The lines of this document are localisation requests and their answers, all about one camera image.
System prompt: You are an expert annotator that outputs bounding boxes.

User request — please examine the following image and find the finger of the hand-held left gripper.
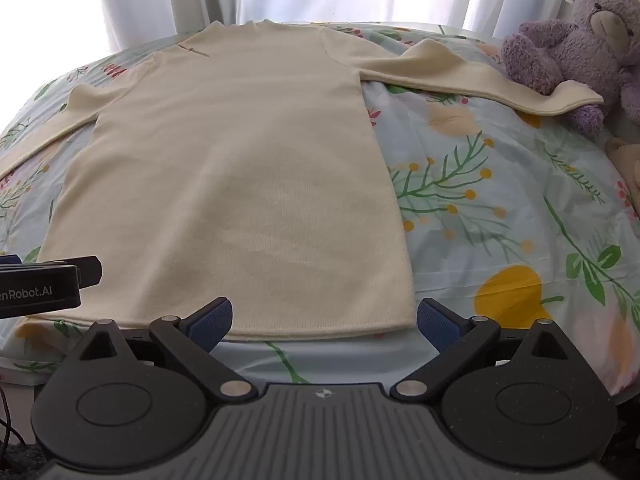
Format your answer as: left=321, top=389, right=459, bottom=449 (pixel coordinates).
left=0, top=254, right=68, bottom=272
left=37, top=256, right=103, bottom=288

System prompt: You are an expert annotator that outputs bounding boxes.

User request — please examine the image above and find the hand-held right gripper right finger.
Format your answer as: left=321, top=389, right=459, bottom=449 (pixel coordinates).
left=392, top=298, right=576, bottom=403

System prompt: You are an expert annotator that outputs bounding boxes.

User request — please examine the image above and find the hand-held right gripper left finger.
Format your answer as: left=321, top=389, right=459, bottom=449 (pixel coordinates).
left=67, top=297, right=253, bottom=402

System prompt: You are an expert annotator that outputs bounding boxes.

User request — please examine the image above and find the cream knit sweater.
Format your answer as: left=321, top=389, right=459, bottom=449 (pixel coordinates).
left=0, top=19, right=604, bottom=343

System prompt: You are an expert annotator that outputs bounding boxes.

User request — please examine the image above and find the floral bed sheet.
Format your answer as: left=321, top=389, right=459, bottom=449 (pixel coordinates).
left=0, top=21, right=640, bottom=411

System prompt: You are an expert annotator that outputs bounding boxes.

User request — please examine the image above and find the beige plush toy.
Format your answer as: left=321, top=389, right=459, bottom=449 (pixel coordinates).
left=604, top=136, right=640, bottom=188

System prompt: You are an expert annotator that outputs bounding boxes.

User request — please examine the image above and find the purple teddy bear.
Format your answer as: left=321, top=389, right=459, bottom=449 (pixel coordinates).
left=501, top=0, right=640, bottom=136

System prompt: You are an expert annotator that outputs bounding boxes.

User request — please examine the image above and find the black cable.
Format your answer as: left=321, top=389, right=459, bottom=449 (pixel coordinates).
left=0, top=385, right=28, bottom=448

